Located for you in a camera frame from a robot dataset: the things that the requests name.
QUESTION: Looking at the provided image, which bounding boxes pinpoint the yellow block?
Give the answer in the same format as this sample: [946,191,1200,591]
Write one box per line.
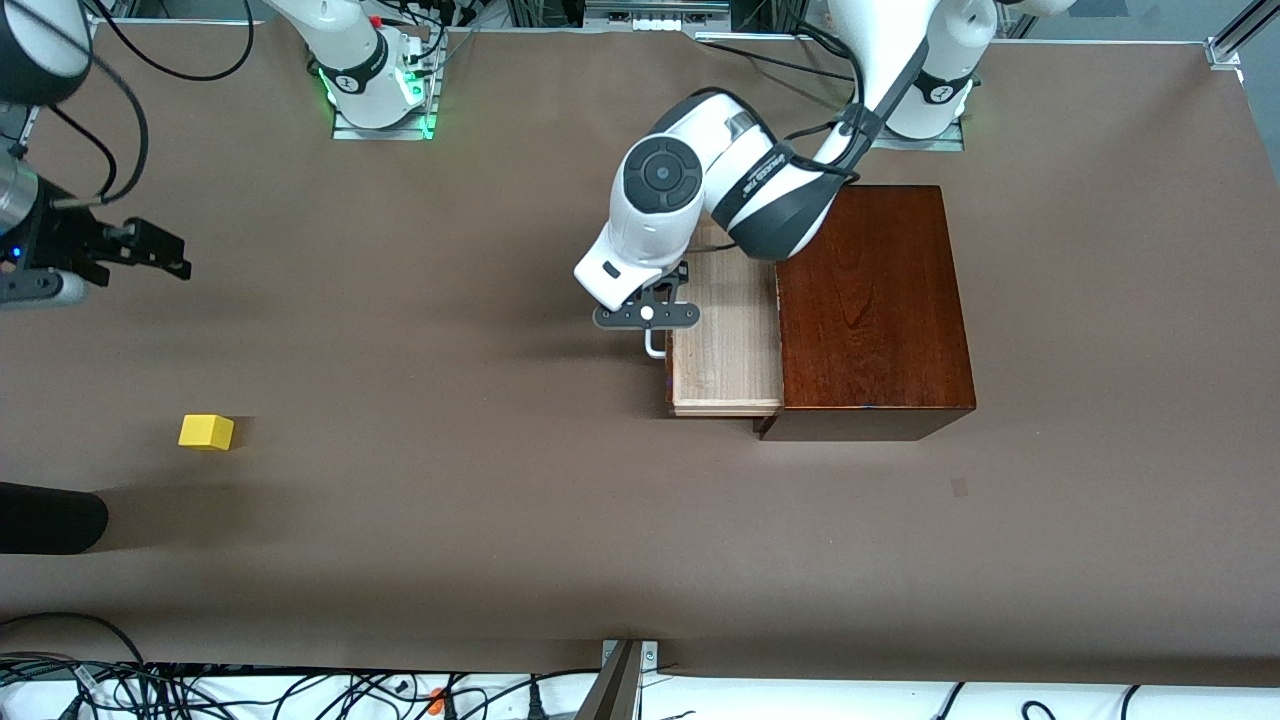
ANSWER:
[178,414,236,452]

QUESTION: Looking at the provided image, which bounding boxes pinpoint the dark brown wooden cabinet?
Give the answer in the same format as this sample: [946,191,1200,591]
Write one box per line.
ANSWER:
[755,185,978,443]

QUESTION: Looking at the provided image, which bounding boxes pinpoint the grey power strip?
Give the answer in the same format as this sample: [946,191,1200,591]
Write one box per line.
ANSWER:
[585,0,731,31]

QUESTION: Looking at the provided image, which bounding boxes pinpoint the black ribbed cylinder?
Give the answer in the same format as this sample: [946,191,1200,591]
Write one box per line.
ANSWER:
[0,483,109,555]

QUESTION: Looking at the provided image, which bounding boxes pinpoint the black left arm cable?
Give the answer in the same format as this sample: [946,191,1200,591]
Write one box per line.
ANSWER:
[790,20,866,186]

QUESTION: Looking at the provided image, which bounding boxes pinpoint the black cable on table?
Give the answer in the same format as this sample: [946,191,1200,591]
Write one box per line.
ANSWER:
[695,28,861,81]

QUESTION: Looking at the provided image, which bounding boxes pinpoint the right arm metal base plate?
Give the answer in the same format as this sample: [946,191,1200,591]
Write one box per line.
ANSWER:
[333,100,439,141]

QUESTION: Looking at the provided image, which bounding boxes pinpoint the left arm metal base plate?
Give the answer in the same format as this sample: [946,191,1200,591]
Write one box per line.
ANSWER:
[870,120,966,153]

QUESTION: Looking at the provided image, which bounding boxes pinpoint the black looped cable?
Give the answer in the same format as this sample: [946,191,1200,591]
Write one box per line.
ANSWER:
[0,611,151,696]

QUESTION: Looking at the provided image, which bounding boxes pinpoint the metal bracket with post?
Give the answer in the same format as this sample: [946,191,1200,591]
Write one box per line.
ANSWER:
[575,640,661,720]

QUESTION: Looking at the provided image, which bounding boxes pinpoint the aluminium frame profile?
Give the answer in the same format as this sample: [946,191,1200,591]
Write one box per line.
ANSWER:
[1205,0,1280,71]

